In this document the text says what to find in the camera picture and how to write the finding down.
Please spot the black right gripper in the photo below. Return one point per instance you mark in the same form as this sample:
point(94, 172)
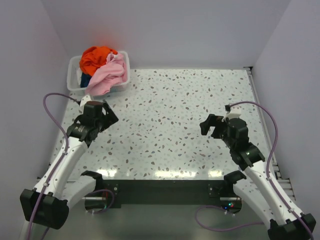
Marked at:
point(212, 120)

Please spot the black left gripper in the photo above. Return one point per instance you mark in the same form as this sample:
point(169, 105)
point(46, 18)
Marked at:
point(111, 118)

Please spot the dark blue t shirt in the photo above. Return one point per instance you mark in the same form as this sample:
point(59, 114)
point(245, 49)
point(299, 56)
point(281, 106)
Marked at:
point(85, 80)

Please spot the orange t shirt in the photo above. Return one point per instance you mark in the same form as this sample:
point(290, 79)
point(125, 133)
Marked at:
point(93, 58)

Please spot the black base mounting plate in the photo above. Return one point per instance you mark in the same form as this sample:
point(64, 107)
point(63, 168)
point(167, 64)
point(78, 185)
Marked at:
point(164, 192)

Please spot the white plastic laundry basket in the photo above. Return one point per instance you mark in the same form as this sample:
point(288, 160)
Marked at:
point(74, 73)

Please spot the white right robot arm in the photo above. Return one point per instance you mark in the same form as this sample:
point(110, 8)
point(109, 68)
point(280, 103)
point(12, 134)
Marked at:
point(254, 183)

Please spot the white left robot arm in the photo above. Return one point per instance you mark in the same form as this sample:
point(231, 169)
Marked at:
point(46, 204)

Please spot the pink t shirt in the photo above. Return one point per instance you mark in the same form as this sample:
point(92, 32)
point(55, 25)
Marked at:
point(112, 73)

